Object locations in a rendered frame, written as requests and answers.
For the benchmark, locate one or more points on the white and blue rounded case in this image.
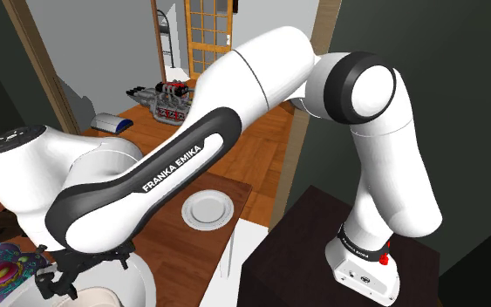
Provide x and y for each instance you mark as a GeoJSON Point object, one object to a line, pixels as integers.
{"type": "Point", "coordinates": [109, 122]}

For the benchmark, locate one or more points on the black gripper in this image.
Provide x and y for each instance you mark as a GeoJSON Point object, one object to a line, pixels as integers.
{"type": "Point", "coordinates": [96, 257]}

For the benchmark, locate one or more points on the wooden table with white sides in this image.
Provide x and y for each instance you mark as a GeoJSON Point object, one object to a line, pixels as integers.
{"type": "Point", "coordinates": [181, 255]}

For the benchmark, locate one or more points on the wooden door with glass panes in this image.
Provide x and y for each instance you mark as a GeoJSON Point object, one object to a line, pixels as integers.
{"type": "Point", "coordinates": [209, 34]}

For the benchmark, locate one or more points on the white round plate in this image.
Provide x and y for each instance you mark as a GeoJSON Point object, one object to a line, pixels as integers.
{"type": "Point", "coordinates": [207, 210]}

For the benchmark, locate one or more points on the dark robot stand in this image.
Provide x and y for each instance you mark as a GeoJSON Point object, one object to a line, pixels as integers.
{"type": "Point", "coordinates": [287, 263]}

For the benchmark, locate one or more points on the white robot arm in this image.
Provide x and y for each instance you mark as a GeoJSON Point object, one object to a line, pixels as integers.
{"type": "Point", "coordinates": [270, 68]}

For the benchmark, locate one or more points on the large white rounded container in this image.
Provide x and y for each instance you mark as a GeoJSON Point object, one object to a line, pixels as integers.
{"type": "Point", "coordinates": [139, 280]}

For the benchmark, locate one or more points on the grey and red engine model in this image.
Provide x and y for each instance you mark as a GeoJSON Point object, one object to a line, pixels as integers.
{"type": "Point", "coordinates": [166, 104]}

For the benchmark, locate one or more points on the purple colourful cell model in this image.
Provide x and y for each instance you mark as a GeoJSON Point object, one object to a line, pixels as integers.
{"type": "Point", "coordinates": [2, 272]}

